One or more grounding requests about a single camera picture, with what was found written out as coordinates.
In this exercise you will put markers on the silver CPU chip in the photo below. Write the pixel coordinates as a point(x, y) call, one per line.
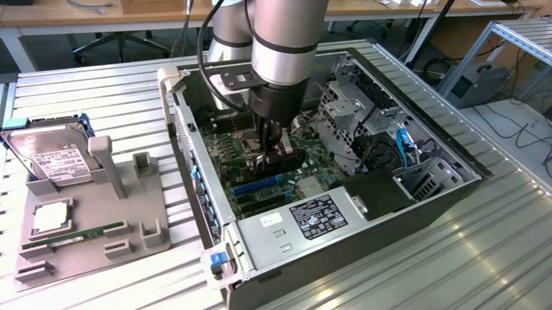
point(51, 216)

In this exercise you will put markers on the black office chair base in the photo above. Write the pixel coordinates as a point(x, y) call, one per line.
point(117, 40)

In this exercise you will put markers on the grey plastic parts rack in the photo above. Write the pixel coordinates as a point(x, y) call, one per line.
point(95, 210)

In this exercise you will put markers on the wooden desk white legs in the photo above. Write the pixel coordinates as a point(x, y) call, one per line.
point(474, 9)

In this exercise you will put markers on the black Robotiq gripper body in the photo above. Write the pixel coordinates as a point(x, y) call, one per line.
point(279, 103)

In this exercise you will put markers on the silver power supply unit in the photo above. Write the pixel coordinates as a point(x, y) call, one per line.
point(267, 245)

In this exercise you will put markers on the open dark PC case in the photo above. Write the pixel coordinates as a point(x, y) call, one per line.
point(345, 258)

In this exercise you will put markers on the green graphics card black fan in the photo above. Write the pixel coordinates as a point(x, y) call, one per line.
point(288, 164)

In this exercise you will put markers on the white wrist camera black mount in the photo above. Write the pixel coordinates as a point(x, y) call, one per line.
point(223, 100)

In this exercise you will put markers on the aluminium slat table frame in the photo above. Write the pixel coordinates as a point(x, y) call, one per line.
point(530, 32)

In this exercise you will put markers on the wooden box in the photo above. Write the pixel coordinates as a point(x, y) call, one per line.
point(145, 6)

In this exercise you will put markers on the silver hard disk drive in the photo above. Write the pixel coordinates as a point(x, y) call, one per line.
point(47, 148)

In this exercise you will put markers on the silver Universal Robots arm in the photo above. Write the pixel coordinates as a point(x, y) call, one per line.
point(284, 38)

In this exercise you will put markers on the CPU socket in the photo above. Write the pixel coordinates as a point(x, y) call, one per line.
point(248, 142)

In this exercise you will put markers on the green RAM stick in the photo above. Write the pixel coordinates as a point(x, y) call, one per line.
point(92, 232)

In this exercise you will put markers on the silver chipset heatsink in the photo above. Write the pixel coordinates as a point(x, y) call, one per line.
point(310, 188)

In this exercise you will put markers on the green Dell motherboard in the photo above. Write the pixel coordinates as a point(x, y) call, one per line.
point(318, 161)

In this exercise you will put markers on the black expansion slot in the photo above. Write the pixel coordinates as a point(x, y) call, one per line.
point(258, 210)
point(258, 203)

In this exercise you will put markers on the silver drive cage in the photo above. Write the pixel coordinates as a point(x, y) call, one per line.
point(341, 106)

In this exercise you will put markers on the silver perforated disk bay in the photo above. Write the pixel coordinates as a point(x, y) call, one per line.
point(430, 181)

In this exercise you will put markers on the blue disk carrier bracket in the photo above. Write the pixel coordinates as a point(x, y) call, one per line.
point(85, 124)

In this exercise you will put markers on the blue expansion slot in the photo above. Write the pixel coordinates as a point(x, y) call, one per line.
point(256, 187)

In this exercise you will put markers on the blue case latch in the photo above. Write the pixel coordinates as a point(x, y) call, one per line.
point(218, 260)

